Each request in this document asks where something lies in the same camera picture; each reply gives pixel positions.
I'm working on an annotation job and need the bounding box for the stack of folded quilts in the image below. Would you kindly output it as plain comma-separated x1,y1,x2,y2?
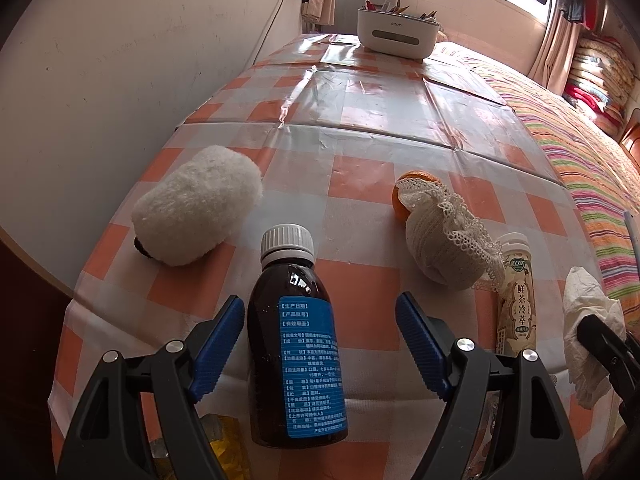
562,30,640,136

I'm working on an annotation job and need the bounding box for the white lace cloth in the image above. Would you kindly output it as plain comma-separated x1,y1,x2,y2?
397,177,506,292

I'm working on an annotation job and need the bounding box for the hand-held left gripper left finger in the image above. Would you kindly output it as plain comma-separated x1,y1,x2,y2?
59,294,247,480

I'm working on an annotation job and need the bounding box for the striped bed blanket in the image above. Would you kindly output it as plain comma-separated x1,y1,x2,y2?
435,40,640,311

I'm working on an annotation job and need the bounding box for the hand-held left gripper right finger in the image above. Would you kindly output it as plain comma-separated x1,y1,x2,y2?
394,291,583,480

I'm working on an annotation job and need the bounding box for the yellow wrapper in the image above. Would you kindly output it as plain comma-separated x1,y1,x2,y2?
200,412,253,480

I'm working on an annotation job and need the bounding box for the cream drink bottle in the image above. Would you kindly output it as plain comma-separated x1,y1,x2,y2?
495,232,538,358

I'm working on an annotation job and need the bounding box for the narrow beige curtain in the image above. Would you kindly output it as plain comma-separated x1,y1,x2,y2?
530,5,583,93

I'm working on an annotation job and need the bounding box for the white fluffy roller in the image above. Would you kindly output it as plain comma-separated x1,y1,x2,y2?
131,145,264,266

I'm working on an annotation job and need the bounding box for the white desk organizer box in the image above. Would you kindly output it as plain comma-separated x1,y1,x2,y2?
356,0,441,61

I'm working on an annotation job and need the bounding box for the orange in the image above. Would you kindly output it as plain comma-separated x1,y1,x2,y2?
391,171,431,223

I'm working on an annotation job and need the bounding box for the brown bottle blue label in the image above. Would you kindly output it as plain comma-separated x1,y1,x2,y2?
246,224,349,450

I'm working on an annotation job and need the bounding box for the orange checked tablecloth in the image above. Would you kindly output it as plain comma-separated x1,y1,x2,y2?
47,32,626,480

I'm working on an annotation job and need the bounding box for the wooden bed headboard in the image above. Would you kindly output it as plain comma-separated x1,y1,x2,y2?
620,110,640,171

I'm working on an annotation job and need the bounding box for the patterned plastic wrapper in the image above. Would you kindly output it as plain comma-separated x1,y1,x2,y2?
467,392,501,480

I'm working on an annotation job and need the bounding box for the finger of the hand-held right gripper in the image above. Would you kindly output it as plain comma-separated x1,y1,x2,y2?
577,314,640,401

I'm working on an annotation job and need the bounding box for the white tissue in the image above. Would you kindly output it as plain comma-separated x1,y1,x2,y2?
562,266,627,410

